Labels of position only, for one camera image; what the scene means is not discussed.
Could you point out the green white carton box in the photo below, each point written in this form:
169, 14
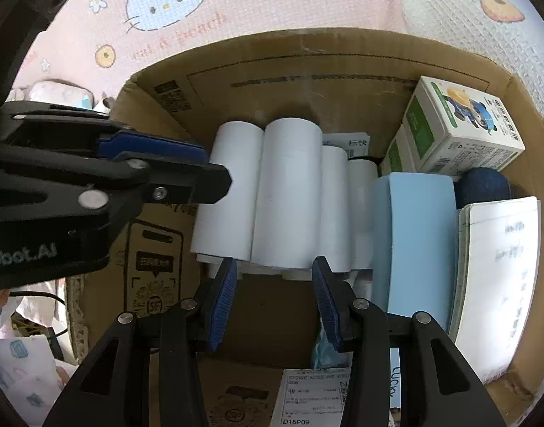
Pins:
453, 128

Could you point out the crumpled blue mask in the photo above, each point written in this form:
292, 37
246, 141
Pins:
324, 355

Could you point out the light blue wipes pack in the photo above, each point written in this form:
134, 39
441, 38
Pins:
53, 92

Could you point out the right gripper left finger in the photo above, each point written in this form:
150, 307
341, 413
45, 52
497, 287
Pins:
111, 386

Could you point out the brown cardboard box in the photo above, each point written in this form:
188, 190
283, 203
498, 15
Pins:
341, 80

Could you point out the white lined notebook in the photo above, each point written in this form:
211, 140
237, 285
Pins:
497, 265

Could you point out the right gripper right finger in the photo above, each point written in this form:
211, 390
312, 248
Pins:
438, 386

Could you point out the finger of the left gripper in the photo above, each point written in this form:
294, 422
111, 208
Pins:
131, 141
165, 182

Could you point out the dark blue cloth ball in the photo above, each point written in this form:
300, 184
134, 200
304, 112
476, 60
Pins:
481, 185

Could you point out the Hello Kitty pink blanket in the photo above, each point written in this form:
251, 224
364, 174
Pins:
98, 44

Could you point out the light blue foam block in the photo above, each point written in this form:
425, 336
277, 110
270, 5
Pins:
414, 244

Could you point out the white shipping label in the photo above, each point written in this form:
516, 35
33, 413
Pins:
311, 397

